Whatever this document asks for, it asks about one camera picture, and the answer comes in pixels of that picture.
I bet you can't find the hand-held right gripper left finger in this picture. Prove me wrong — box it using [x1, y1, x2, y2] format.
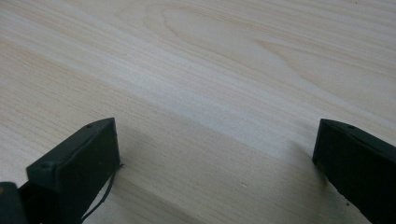
[18, 117, 121, 224]

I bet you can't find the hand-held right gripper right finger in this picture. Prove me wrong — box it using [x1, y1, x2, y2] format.
[312, 118, 396, 224]

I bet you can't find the thin black wire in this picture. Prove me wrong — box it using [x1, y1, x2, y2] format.
[81, 163, 125, 224]

